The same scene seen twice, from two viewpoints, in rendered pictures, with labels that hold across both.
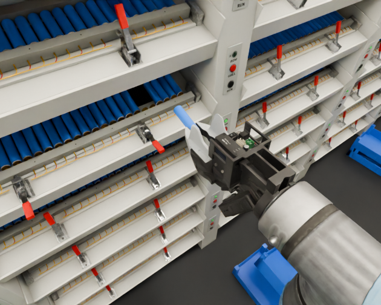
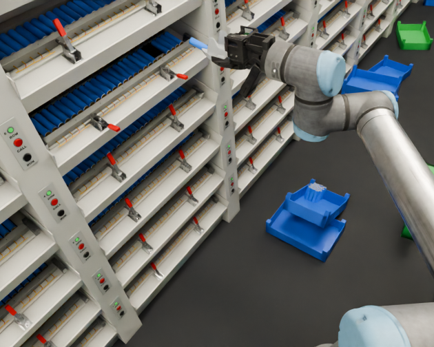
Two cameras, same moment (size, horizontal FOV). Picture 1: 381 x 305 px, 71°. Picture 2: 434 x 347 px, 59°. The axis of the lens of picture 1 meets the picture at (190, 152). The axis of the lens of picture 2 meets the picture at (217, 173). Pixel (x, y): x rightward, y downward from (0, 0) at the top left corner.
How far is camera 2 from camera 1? 65 cm
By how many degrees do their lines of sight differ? 10
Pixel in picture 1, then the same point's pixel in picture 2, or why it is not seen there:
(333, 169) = not seen: hidden behind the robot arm
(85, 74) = (131, 25)
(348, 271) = (308, 60)
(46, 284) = (109, 241)
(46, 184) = (111, 118)
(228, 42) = not seen: outside the picture
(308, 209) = (284, 47)
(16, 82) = (94, 36)
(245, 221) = (263, 186)
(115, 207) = (154, 150)
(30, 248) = (100, 191)
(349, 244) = (306, 51)
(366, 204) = not seen: hidden behind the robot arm
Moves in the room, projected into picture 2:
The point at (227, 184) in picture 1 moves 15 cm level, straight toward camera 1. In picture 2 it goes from (241, 62) to (250, 97)
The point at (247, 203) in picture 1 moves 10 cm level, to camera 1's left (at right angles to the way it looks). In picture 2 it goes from (255, 69) to (217, 78)
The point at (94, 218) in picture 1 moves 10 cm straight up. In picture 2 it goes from (140, 160) to (132, 135)
